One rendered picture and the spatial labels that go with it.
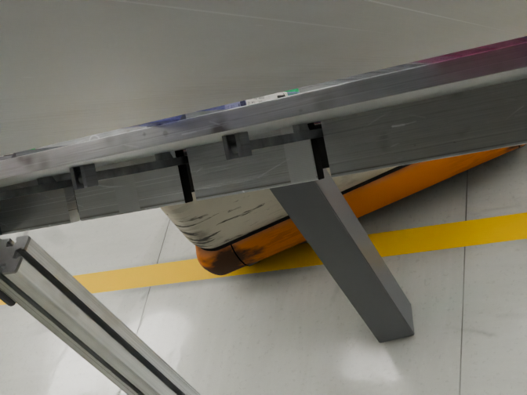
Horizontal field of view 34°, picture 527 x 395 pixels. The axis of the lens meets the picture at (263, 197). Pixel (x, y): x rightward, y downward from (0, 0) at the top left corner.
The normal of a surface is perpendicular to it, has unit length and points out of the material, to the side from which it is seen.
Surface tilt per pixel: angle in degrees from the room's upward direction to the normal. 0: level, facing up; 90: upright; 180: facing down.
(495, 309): 0
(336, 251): 90
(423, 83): 45
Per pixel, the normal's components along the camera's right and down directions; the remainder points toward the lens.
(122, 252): -0.44, -0.60
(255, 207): 0.14, 0.69
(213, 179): -0.43, 0.13
